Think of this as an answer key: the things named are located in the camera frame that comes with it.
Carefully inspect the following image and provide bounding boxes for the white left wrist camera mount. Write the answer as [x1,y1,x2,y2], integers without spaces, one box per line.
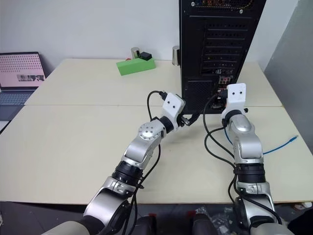
[161,93,186,131]

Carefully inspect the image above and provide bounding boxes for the open laptop with pink screen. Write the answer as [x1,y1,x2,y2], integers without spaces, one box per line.
[0,51,46,121]

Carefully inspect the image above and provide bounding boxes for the tall silver metal cylinder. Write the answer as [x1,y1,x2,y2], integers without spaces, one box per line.
[172,46,181,66]

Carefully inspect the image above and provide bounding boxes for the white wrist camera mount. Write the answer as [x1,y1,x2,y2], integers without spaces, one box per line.
[225,83,246,116]
[161,93,186,131]

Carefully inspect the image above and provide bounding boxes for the grey partition panel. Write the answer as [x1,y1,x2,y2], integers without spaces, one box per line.
[253,0,313,157]

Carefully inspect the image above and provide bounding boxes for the clear plastic bag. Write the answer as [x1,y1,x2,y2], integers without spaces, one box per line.
[195,206,234,234]

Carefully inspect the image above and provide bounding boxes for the blue ethernet cable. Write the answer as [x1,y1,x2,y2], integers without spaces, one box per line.
[224,126,299,155]

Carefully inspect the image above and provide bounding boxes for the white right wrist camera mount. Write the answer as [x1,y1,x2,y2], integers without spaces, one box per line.
[225,83,246,116]

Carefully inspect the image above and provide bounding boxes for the green rectangular block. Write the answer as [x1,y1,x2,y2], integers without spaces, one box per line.
[116,58,157,77]

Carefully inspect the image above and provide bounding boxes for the black computer tower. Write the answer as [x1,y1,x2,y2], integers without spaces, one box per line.
[179,0,267,116]

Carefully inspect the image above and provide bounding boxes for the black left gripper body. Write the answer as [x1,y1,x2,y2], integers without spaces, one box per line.
[176,113,191,128]

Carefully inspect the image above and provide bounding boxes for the dark rounded shape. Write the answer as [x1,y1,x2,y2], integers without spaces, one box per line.
[192,212,216,235]

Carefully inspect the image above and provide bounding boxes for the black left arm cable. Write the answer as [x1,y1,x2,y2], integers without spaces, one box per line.
[131,90,169,235]

